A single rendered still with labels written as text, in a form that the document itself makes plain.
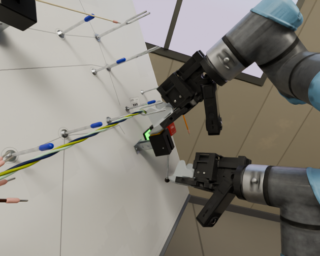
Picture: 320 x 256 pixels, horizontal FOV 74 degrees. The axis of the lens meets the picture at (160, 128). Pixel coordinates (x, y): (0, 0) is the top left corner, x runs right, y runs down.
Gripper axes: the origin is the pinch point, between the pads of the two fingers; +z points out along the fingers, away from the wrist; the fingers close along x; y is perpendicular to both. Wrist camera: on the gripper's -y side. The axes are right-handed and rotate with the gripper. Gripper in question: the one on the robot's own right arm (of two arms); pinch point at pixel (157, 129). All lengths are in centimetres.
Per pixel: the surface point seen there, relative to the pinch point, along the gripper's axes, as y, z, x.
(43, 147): 8.9, -4.6, 29.4
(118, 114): 9.3, 3.5, 3.0
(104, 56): 21.8, -2.1, -0.6
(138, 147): -0.3, 7.4, 0.9
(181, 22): 39, -3, -111
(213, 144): -49, 43, -125
